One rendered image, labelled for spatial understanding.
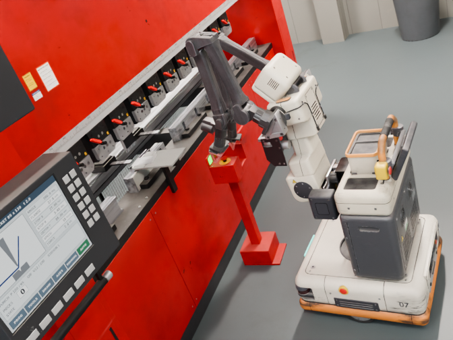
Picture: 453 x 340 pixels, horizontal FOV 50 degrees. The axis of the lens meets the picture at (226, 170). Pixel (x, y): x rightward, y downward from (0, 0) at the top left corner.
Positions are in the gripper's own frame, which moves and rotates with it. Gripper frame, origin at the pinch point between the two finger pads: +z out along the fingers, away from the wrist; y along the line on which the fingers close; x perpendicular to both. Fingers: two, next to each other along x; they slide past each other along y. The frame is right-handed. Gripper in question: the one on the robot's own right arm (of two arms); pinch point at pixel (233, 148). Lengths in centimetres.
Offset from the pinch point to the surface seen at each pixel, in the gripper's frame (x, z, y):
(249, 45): -159, -3, 24
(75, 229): 148, -66, 8
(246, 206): 9.7, 35.8, -8.4
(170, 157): 36.2, -15.3, 25.2
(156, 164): 41, -14, 32
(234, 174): 16.5, 6.9, -4.4
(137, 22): -14, -72, 55
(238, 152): -3.4, 4.4, -2.0
